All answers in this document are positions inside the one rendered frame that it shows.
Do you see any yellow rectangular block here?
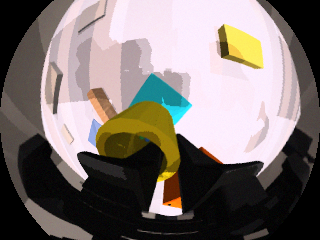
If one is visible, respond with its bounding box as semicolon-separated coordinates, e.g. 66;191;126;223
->
217;24;264;69

